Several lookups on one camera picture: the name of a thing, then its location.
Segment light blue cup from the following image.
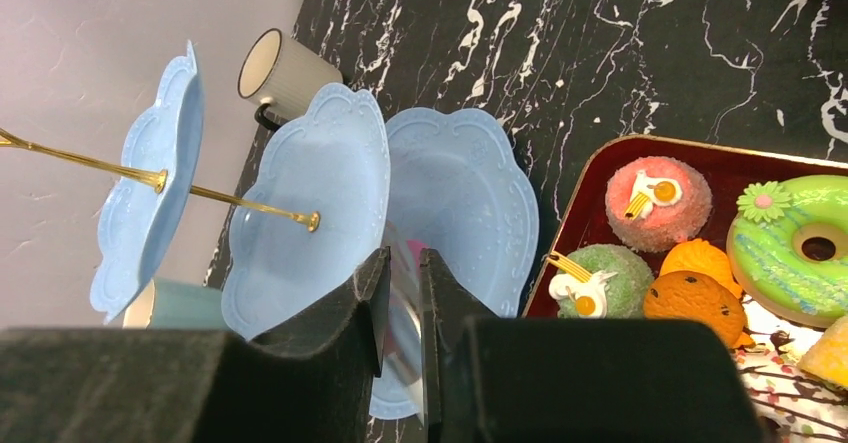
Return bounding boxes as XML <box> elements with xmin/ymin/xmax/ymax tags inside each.
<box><xmin>122</xmin><ymin>277</ymin><xmax>229</xmax><ymax>330</ymax></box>

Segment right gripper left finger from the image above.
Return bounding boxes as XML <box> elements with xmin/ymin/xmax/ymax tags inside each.
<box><xmin>1</xmin><ymin>248</ymin><xmax>391</xmax><ymax>442</ymax></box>

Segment red rectangular tray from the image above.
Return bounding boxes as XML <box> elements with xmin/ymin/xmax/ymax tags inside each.
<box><xmin>526</xmin><ymin>136</ymin><xmax>847</xmax><ymax>317</ymax></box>

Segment blue three-tier cake stand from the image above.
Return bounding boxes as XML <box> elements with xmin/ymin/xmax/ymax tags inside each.
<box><xmin>1</xmin><ymin>45</ymin><xmax>540</xmax><ymax>339</ymax></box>

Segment yellow cake slice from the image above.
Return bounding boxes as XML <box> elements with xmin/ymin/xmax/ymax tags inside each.
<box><xmin>798</xmin><ymin>316</ymin><xmax>847</xmax><ymax>388</ymax></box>

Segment orange cookie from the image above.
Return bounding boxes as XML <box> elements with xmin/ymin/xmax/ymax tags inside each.
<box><xmin>643</xmin><ymin>238</ymin><xmax>755</xmax><ymax>349</ymax></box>

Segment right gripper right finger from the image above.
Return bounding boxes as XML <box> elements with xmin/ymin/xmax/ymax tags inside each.
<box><xmin>419</xmin><ymin>249</ymin><xmax>766</xmax><ymax>442</ymax></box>

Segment silver metal tongs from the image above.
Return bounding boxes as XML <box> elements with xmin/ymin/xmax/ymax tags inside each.
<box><xmin>383</xmin><ymin>221</ymin><xmax>425</xmax><ymax>423</ymax></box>

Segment green sugared cake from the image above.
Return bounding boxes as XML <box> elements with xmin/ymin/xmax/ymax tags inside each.
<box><xmin>547</xmin><ymin>244</ymin><xmax>654</xmax><ymax>319</ymax></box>

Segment beige ribbed mug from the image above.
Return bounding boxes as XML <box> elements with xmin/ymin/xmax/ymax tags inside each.
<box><xmin>237</xmin><ymin>28</ymin><xmax>343</xmax><ymax>132</ymax></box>

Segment pink sugared cake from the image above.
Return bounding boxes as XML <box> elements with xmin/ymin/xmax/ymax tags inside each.
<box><xmin>604</xmin><ymin>156</ymin><xmax>713</xmax><ymax>253</ymax></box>

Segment green glazed donut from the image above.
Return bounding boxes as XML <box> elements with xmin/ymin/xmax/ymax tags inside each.
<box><xmin>726</xmin><ymin>175</ymin><xmax>847</xmax><ymax>328</ymax></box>

